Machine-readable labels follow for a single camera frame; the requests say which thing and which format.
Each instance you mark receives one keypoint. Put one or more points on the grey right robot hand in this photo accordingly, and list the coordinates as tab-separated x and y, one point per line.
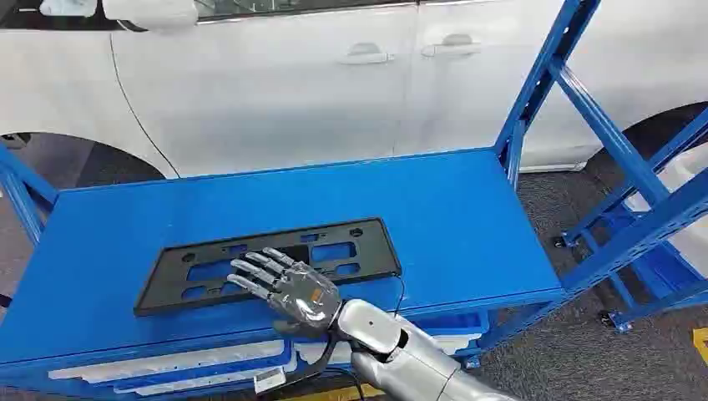
301	299

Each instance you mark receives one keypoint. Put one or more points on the black plastic plate frame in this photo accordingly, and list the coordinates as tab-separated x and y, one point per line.
166	285

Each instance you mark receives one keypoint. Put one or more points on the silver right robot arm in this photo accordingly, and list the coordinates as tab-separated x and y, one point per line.
409	365

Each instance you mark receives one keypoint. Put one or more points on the yellow floor tape strip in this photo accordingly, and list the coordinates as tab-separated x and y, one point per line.
701	346
337	394

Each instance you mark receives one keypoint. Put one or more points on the blue metal shelf rack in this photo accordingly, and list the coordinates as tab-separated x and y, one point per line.
431	221

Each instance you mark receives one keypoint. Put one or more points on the white car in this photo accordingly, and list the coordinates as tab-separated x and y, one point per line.
276	99

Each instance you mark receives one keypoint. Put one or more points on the white panel behind rack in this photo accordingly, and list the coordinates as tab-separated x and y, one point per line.
691	232

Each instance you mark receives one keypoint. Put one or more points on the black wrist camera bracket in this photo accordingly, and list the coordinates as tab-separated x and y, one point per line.
315	362

